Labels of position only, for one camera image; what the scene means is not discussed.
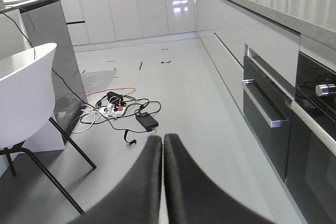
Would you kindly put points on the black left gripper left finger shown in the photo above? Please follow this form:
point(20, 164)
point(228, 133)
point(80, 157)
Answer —
point(136, 198)

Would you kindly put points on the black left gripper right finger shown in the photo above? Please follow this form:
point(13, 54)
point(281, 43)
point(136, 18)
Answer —
point(192, 197)

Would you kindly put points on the black power adapter brick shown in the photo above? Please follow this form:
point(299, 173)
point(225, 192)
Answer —
point(147, 121)

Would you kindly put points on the white power strip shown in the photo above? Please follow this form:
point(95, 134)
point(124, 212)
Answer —
point(114, 110)

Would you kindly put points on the black built-in oven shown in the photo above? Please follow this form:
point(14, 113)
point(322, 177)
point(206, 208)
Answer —
point(310, 174)

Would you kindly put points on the white shell chair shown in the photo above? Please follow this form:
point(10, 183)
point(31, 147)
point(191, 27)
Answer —
point(27, 104)

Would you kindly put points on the white kitchen base cabinets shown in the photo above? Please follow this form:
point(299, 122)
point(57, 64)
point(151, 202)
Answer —
point(228, 31)

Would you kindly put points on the grey kitchen island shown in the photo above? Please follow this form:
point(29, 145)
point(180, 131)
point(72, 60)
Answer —
point(36, 23)

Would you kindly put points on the black warming drawer steel handle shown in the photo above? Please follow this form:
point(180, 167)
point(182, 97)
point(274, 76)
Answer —
point(266, 107)

